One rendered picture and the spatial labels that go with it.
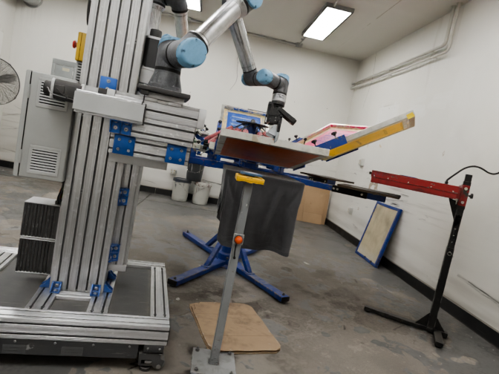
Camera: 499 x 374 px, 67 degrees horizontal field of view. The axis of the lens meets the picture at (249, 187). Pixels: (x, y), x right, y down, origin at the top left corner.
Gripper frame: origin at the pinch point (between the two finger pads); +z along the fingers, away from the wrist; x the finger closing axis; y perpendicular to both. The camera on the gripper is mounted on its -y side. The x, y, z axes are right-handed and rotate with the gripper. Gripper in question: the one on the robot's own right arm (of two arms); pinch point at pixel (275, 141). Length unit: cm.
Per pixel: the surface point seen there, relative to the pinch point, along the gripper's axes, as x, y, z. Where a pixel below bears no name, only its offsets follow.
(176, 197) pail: -445, 74, 38
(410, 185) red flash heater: -54, -109, 2
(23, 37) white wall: -448, 363, -174
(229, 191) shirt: -11.4, 18.7, 29.8
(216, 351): 5, 12, 109
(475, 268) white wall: -94, -200, 53
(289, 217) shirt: -13.1, -17.3, 38.4
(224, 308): 8, 12, 87
